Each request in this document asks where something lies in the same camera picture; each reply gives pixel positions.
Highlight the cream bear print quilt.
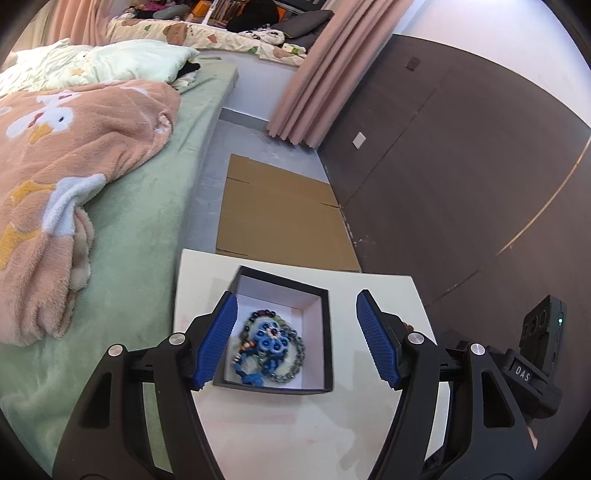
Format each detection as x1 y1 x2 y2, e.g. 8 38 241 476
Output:
106 16 308 66

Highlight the pale green pillow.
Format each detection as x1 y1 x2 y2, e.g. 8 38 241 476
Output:
0 39 200 93

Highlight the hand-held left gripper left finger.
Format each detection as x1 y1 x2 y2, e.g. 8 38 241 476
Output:
52 291 238 480

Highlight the black jewelry box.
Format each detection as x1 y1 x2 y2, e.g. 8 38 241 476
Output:
212 265 334 394

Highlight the black and white cloth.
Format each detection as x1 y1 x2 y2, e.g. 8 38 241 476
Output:
240 28 288 46

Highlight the multicoloured beaded bracelet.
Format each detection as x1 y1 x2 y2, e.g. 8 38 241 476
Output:
240 310 282 340

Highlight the blue flower beaded bracelet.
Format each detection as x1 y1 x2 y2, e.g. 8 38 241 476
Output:
230 323 293 387

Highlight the dark grey cushion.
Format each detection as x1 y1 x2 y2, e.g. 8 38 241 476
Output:
271 9 334 41

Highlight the bed with green sheet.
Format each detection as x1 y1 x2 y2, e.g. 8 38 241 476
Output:
0 59 239 464

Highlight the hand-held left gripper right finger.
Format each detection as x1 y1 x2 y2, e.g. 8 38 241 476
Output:
355 290 539 480

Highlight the orange duck print blanket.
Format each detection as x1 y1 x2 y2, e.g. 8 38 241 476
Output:
0 79 181 348

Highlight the flat cardboard sheet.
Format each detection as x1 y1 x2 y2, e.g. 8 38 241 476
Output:
216 154 362 273

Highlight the pink curtain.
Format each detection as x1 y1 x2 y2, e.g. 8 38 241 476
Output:
268 0 414 149
44 0 118 47

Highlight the dark green beaded bracelet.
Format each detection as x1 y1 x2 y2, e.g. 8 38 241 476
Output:
259 323 306 383

